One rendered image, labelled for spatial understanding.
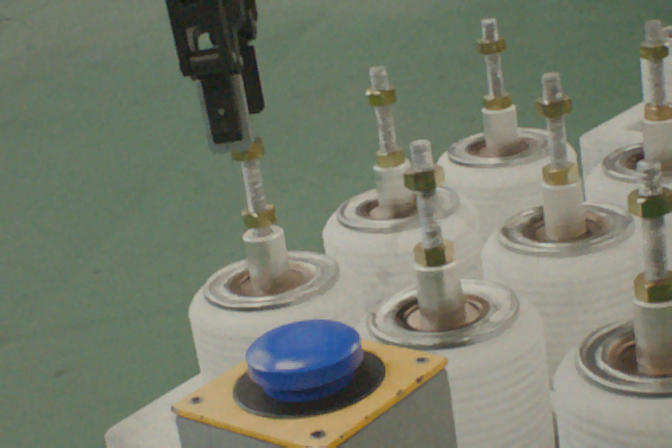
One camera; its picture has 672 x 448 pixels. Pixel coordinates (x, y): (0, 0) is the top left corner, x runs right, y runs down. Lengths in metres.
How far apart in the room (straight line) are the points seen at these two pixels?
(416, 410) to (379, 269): 0.32
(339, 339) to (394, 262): 0.32
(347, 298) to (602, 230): 0.14
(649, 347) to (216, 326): 0.24
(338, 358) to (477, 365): 0.18
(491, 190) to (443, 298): 0.23
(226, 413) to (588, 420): 0.18
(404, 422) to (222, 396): 0.06
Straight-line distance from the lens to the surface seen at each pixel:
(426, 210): 0.62
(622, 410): 0.55
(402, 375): 0.45
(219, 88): 0.63
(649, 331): 0.57
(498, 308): 0.64
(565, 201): 0.71
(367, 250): 0.76
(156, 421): 0.75
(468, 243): 0.78
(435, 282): 0.62
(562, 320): 0.70
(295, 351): 0.44
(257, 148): 0.69
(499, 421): 0.62
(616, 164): 0.83
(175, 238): 1.59
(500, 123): 0.87
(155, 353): 1.29
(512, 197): 0.85
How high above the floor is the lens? 0.51
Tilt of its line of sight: 20 degrees down
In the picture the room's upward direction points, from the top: 9 degrees counter-clockwise
